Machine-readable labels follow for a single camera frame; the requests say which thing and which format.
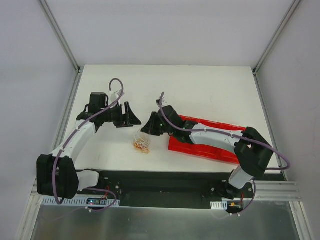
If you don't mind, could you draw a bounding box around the red three-compartment bin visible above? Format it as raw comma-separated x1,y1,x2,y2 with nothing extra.
168,115,246,165

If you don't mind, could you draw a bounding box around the right white cable duct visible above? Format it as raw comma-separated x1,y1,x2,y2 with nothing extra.
210,200,228,211

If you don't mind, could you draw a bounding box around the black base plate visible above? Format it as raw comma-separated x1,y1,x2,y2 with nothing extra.
74,168,287,208

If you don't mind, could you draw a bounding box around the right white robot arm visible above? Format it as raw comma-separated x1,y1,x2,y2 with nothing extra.
141,105,273,200

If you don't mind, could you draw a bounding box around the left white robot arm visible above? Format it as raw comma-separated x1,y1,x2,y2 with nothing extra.
36,92,141,199

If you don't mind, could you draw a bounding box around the aluminium rail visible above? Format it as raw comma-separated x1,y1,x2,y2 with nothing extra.
254,181,302,202

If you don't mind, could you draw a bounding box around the white cable duct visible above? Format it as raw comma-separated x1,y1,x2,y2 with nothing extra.
210,200,228,211
42,197,120,208

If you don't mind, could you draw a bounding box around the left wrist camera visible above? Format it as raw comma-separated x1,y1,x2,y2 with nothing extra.
108,90,122,103

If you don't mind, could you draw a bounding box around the left aluminium frame post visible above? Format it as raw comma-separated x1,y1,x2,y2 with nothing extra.
37,0,82,74

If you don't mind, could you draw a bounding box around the left white cable duct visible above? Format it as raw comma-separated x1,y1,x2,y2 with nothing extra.
42,197,120,208

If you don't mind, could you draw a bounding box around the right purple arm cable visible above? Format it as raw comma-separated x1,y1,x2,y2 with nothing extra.
158,91,292,171

